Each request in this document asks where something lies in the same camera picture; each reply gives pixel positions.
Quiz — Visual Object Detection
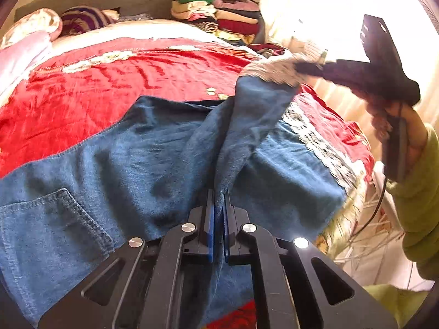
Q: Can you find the purple striped pillow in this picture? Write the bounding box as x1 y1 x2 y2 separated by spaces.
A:
60 5 115 36

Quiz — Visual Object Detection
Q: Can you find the floral pillow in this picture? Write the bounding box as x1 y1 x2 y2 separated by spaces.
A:
1 8 63 49

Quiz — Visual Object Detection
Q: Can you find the black cable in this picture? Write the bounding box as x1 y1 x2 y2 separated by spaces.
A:
349 102 406 241

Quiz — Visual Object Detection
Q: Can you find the basket of clothes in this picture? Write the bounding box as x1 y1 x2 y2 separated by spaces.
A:
248 43 286 58

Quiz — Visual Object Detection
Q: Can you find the red floral blanket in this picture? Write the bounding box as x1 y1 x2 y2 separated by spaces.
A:
0 36 376 329

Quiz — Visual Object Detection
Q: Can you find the pink quilt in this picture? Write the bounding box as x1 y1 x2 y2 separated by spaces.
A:
1 31 52 97

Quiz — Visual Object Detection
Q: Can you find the stack of folded clothes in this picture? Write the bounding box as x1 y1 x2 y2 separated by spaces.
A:
170 0 265 46

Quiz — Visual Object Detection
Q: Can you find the cream bed sheet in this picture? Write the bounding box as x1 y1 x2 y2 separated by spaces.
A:
1 19 234 106

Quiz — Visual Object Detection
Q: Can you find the right hand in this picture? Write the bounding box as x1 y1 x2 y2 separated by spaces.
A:
353 90 428 172

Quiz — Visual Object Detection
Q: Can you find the blue denim pants lace trim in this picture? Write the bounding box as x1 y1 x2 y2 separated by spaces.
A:
1 59 358 328

